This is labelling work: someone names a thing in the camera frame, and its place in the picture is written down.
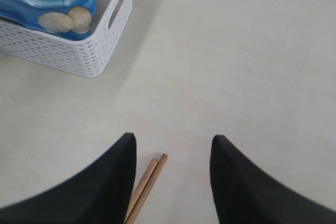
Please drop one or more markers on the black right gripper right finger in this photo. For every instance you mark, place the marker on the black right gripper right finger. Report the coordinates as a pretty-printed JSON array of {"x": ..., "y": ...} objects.
[{"x": 244, "y": 193}]

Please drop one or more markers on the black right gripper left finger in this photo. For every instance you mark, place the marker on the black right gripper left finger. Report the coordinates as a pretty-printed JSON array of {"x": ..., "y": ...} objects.
[{"x": 98, "y": 194}]

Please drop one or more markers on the white perforated plastic basket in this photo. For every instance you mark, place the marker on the white perforated plastic basket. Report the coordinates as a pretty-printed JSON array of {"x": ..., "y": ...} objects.
[{"x": 85, "y": 58}]

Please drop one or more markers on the blue Lay's chips bag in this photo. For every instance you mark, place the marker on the blue Lay's chips bag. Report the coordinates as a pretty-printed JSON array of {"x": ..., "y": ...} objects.
[{"x": 61, "y": 17}]

